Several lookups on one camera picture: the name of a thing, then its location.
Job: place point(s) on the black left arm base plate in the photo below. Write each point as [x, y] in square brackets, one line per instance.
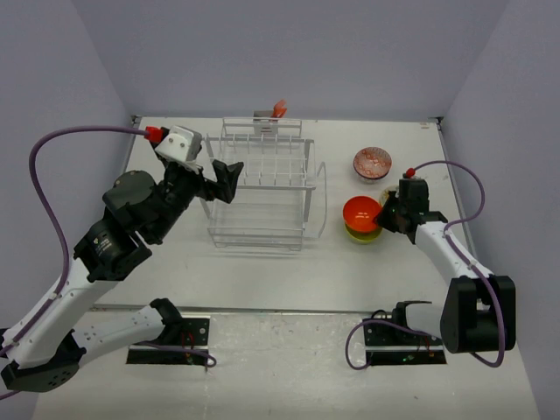
[187, 346]

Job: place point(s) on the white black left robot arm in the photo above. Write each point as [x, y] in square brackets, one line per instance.
[46, 349]

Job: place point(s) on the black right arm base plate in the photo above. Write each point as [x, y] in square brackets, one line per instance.
[387, 346]

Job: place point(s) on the red rim zigzag bowl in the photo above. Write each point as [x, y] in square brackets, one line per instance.
[372, 164]

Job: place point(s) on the orange clip on grey block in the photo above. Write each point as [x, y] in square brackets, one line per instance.
[278, 111]

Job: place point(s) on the white green orange patterned bowl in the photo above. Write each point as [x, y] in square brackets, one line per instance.
[384, 196]

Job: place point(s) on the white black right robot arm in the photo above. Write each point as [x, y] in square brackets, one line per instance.
[478, 314]

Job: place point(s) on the white wire dish rack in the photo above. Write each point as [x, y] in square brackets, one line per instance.
[281, 196]

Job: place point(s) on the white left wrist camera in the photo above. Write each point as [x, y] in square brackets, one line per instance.
[181, 146]

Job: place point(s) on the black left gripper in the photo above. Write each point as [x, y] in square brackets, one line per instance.
[227, 179]

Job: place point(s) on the lime green bowl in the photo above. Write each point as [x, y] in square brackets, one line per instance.
[363, 238]

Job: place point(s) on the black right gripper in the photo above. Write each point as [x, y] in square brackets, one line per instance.
[381, 218]

